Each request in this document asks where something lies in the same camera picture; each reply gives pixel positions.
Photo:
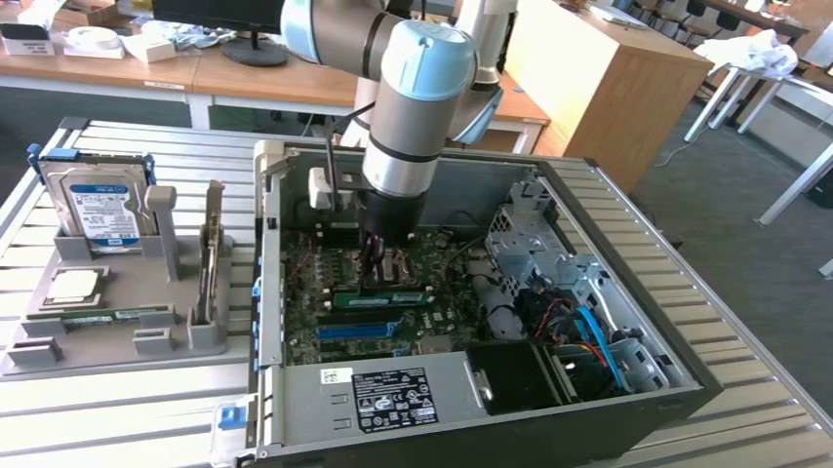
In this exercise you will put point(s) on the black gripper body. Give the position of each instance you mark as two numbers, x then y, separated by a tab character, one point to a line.
391	217

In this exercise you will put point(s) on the green RAM stick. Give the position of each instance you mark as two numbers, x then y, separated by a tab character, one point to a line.
98	315
384	299

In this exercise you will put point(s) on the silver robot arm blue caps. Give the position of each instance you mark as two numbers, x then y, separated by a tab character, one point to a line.
417	73

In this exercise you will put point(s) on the CPU socket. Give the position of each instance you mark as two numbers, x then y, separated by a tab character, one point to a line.
404	265

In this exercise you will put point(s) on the blue expansion slot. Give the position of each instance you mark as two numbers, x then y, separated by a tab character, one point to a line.
358	330

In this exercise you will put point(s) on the green motherboard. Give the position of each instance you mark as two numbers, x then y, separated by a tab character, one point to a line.
338	341

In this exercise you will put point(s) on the metal disk bay cage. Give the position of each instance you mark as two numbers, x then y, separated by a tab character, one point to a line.
540	244

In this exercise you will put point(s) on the graphics card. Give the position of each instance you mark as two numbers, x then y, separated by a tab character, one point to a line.
210	253

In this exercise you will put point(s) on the grey power supply with label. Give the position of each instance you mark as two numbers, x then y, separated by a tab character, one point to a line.
391	397

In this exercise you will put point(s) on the black fan shroud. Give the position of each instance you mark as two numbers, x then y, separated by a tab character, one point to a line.
511	375

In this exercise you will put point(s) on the open black PC case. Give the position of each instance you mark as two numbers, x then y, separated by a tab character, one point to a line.
605	253

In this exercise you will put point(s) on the grey parts rack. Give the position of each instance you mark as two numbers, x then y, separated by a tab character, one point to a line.
124	292

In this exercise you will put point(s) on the blue case latch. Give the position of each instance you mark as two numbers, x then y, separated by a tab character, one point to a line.
228	418

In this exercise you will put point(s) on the wooden cabinet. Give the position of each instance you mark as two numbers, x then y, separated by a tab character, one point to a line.
605	88

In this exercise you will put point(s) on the silver CPU chip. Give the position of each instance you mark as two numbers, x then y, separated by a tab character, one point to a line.
75	288

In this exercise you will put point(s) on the black computer monitor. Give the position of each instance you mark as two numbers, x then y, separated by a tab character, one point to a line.
216	19

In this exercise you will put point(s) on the small white box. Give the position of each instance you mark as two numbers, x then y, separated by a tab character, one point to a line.
152	49

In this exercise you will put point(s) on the white tape roll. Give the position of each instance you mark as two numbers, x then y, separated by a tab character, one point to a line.
94	43

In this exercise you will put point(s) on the brown cardboard box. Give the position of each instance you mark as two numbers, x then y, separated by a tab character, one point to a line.
105	12

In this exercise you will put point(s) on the black office chair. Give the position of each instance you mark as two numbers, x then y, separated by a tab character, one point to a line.
694	19

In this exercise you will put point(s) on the crumpled white plastic bag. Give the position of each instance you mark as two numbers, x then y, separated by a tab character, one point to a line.
755	51

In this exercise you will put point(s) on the white cardboard box with label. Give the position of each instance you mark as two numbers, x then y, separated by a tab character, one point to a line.
25	40

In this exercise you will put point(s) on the dark wooden table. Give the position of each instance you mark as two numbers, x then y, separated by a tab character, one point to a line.
762	17

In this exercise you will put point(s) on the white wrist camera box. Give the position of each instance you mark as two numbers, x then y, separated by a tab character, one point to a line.
322	187

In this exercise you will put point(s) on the wooden desk white frame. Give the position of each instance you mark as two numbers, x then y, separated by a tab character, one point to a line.
274	78

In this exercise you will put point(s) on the hard disk blue bracket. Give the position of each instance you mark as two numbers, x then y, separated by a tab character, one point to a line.
98	200

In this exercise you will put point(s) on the white frame table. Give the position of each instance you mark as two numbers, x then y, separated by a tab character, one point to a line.
755	92

